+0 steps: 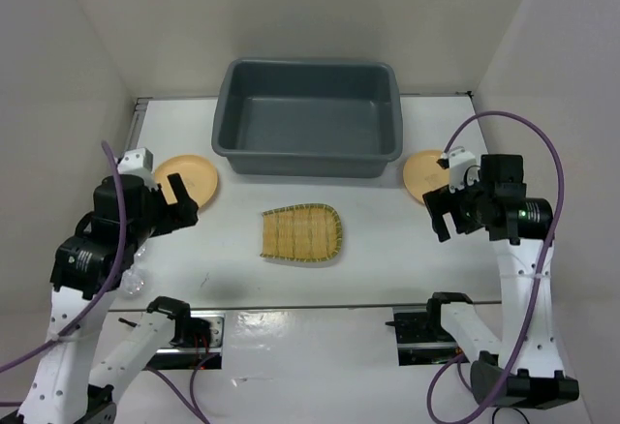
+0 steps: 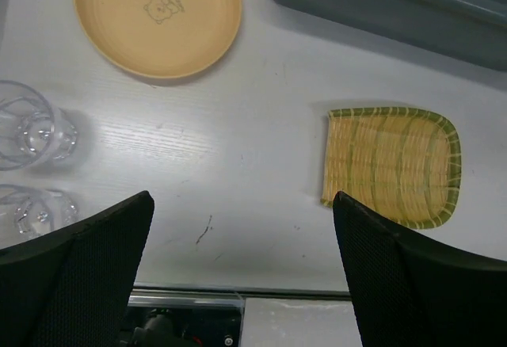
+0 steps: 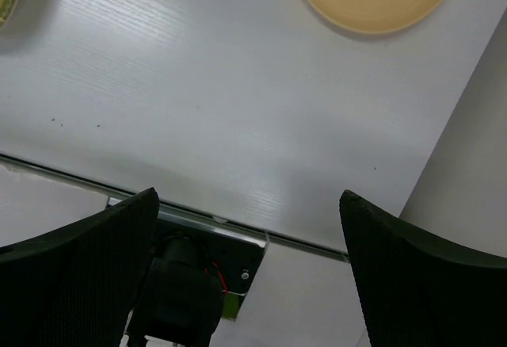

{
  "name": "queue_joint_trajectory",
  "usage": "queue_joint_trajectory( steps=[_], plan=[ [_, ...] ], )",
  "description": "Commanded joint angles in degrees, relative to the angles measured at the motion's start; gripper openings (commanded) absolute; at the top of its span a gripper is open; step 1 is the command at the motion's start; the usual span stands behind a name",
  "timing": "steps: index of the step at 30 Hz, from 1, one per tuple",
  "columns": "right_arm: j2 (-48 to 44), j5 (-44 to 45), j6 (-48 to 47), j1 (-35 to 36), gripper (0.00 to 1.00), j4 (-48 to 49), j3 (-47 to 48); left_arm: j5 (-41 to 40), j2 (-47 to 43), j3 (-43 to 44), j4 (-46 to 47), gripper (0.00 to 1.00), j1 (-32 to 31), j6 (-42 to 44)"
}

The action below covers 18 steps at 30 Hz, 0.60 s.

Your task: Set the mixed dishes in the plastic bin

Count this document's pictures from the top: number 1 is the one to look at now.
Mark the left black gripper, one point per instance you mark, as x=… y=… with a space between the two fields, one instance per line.
x=185 y=213

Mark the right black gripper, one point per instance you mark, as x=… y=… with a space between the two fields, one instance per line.
x=437 y=203

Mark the yellow bear plate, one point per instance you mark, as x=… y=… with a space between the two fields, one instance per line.
x=422 y=174
x=199 y=176

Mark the woven bamboo tray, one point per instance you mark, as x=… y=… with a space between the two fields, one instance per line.
x=305 y=233

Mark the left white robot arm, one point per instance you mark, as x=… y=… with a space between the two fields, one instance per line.
x=69 y=387

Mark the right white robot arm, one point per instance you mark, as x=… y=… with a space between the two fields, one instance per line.
x=521 y=369

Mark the grey plastic bin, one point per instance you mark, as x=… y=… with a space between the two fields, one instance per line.
x=308 y=117

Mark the clear glass cup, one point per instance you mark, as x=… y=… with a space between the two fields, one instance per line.
x=133 y=279

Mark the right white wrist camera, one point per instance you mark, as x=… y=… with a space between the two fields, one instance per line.
x=462 y=168

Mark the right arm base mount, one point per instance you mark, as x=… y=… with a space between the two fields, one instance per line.
x=418 y=341

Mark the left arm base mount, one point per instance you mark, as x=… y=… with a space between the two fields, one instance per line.
x=202 y=347

